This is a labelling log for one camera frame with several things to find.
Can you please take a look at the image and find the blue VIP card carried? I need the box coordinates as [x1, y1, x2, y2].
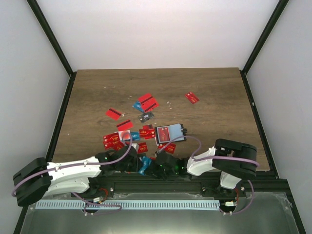
[138, 156, 152, 175]

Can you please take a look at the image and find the black card holder wallet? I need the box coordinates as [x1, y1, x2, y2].
[155, 123, 187, 146]

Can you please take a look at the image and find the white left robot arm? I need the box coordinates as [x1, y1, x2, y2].
[12, 143, 139, 207]

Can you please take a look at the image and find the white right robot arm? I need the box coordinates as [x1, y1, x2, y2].
[138, 136, 259, 196]

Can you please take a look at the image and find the blue VIP card centre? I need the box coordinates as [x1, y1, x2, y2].
[130, 131, 140, 141]

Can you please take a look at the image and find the white red circle card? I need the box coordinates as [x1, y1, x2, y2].
[116, 130, 131, 141]

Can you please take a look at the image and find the red striped card middle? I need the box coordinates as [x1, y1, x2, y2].
[116, 119, 133, 131]

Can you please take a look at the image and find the red striped card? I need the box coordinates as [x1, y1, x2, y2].
[116, 119, 133, 131]
[141, 98, 159, 112]
[138, 93, 154, 104]
[106, 108, 122, 120]

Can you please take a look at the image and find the black VIP card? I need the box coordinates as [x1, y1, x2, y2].
[138, 112, 155, 123]

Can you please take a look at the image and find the red striped card left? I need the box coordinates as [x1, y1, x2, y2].
[106, 108, 122, 120]

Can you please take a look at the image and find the blue card under red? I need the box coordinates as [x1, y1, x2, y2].
[132, 101, 144, 113]

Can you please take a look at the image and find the red striped card top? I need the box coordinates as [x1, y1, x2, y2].
[138, 93, 154, 104]

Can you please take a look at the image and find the lone red VIP card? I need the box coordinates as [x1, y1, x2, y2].
[185, 92, 199, 104]

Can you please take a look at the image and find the black front frame rail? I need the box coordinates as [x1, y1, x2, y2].
[46, 171, 291, 199]

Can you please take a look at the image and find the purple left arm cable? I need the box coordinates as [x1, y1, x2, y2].
[11, 133, 134, 197]

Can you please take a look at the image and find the light blue slotted cable duct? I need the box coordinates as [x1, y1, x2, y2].
[35, 199, 220, 211]

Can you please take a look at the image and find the black frame post left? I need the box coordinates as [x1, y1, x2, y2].
[26, 0, 75, 76]

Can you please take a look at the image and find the black frame post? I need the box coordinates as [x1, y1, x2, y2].
[240, 0, 290, 74]
[26, 0, 75, 76]

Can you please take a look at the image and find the black frame post right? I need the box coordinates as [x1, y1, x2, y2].
[240, 0, 290, 74]

